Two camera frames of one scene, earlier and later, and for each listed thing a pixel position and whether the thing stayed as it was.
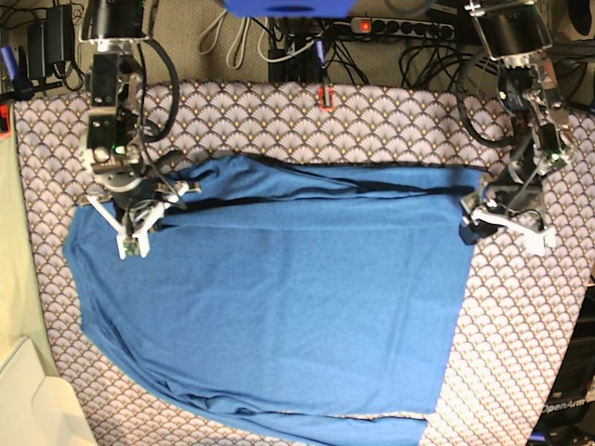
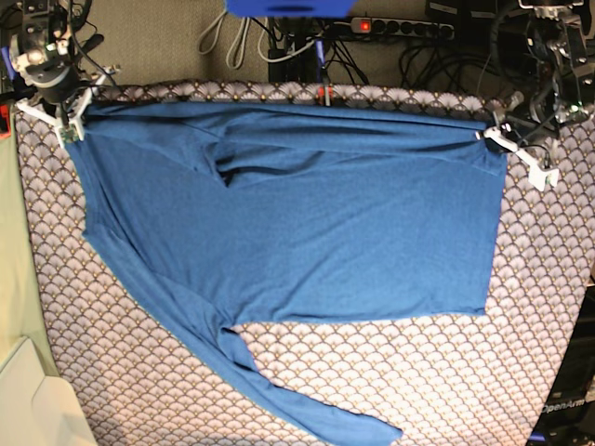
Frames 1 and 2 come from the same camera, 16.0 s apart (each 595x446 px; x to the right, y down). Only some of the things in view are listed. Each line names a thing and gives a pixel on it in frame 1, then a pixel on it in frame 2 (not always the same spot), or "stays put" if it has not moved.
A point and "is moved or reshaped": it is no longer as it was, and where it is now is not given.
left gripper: (128, 183) → (54, 80)
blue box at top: (290, 8) stays put
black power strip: (403, 28) stays put
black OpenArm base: (570, 418) stays put
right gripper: (522, 190) → (534, 115)
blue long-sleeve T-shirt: (284, 304) is moved or reshaped
